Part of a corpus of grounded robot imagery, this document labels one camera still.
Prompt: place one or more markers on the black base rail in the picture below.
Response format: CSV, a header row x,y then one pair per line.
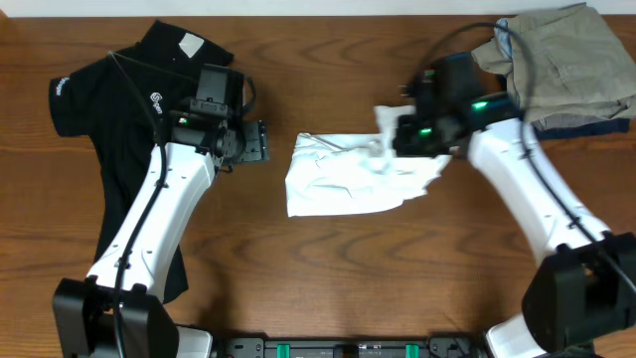
x,y
434,347

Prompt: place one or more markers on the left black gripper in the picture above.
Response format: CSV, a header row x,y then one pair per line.
x,y
257,142

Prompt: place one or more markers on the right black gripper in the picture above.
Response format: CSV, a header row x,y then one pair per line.
x,y
402,142

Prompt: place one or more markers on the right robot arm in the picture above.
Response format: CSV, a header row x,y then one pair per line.
x,y
584,287

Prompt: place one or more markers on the navy folded garment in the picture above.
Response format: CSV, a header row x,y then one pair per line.
x,y
619,125

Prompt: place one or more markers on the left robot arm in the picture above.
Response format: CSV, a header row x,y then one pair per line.
x,y
117,310

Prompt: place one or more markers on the light blue garment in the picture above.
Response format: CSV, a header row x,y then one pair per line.
x,y
503,38

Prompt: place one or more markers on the white t-shirt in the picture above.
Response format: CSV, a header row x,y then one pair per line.
x,y
350,174

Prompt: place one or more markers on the khaki folded garment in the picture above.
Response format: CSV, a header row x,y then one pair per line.
x,y
583,72

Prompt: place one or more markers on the black t-shirt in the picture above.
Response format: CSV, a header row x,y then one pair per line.
x,y
94,101

